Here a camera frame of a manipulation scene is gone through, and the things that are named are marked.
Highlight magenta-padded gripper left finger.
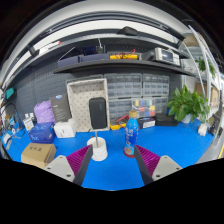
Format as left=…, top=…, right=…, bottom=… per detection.
left=43, top=144, right=94, bottom=187

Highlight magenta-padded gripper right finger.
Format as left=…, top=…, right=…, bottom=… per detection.
left=133, top=145, right=184, bottom=186

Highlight blue drink bottle gold cap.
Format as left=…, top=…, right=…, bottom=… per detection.
left=123, top=110, right=140, bottom=159

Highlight brown cardboard box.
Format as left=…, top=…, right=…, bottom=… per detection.
left=20, top=142, right=57, bottom=170

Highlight small white box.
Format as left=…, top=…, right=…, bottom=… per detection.
left=53, top=119, right=77, bottom=139

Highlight blue carton box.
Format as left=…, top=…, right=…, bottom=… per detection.
left=27, top=122, right=56, bottom=144

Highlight white ribbed cup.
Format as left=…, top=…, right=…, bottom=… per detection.
left=86, top=136, right=109, bottom=162

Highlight flat black case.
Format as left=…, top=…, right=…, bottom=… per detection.
left=154, top=113, right=179, bottom=127

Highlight black box with white label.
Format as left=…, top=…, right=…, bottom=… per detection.
left=137, top=116, right=157, bottom=130

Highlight small white adapter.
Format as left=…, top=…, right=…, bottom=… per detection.
left=197, top=123, right=208, bottom=137

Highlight small white bottle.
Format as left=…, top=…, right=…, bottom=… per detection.
left=23, top=113, right=35, bottom=132

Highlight purple plastic bag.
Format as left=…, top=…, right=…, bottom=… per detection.
left=33, top=100, right=56, bottom=125

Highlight dark grey carton box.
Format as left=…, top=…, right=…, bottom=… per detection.
left=49, top=94, right=72, bottom=123

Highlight grey small-parts drawer cabinet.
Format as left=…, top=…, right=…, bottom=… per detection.
left=104, top=73, right=144, bottom=100
left=108, top=98, right=134, bottom=121
left=142, top=74, right=170, bottom=98
left=155, top=96, right=170, bottom=114

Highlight yellow multimeter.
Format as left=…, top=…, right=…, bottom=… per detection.
left=109, top=122, right=128, bottom=131

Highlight clear organizer with colourful parts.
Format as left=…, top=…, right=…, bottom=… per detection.
left=131, top=97, right=157, bottom=118

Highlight black rectangular case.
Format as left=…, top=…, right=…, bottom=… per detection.
left=88, top=97, right=108, bottom=130

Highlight green potted plant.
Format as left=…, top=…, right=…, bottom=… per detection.
left=166, top=84, right=211, bottom=124

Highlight white perforated tray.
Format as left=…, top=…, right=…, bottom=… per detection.
left=66, top=78, right=111, bottom=133

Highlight white metal rack shelf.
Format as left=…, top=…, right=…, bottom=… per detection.
left=181, top=29, right=221, bottom=111

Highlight red test lead cable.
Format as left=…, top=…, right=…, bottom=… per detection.
left=114, top=114, right=130, bottom=126

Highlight black wall shelf unit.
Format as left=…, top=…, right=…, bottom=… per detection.
left=0, top=28, right=198, bottom=88

